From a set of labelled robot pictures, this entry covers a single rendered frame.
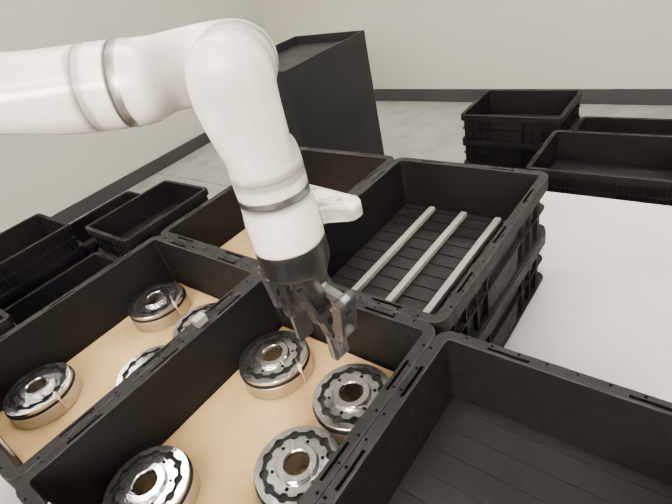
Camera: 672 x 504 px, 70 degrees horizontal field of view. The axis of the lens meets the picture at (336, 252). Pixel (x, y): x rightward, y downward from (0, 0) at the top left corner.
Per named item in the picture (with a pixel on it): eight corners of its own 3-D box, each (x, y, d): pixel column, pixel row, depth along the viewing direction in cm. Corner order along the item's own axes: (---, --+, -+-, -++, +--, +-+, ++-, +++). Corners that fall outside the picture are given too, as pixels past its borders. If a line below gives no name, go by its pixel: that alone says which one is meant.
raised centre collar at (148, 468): (138, 515, 52) (135, 512, 52) (118, 490, 56) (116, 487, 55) (175, 480, 55) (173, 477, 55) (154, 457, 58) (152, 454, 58)
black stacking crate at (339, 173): (285, 324, 81) (265, 271, 75) (181, 281, 98) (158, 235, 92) (404, 207, 104) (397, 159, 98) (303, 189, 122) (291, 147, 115)
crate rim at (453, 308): (443, 340, 58) (441, 326, 56) (269, 280, 75) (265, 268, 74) (551, 184, 81) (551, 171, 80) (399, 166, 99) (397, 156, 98)
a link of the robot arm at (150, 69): (271, 8, 42) (116, 29, 42) (265, 24, 35) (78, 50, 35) (285, 89, 46) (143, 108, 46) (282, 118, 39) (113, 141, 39)
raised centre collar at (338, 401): (353, 418, 57) (352, 415, 56) (324, 399, 60) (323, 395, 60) (379, 390, 59) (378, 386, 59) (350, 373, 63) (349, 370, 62)
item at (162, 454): (129, 553, 50) (127, 550, 49) (90, 497, 56) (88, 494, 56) (207, 477, 55) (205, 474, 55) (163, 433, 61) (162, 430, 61)
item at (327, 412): (356, 448, 54) (355, 445, 54) (297, 406, 61) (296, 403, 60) (409, 387, 59) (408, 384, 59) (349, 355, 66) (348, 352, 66)
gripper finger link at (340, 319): (330, 301, 47) (329, 335, 52) (344, 311, 47) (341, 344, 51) (348, 286, 49) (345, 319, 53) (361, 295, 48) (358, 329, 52)
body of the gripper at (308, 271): (234, 241, 49) (261, 309, 55) (287, 264, 44) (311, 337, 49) (286, 206, 53) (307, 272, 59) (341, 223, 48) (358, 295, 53)
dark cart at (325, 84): (328, 253, 242) (280, 73, 192) (266, 237, 268) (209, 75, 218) (391, 194, 279) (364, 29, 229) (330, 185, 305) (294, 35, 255)
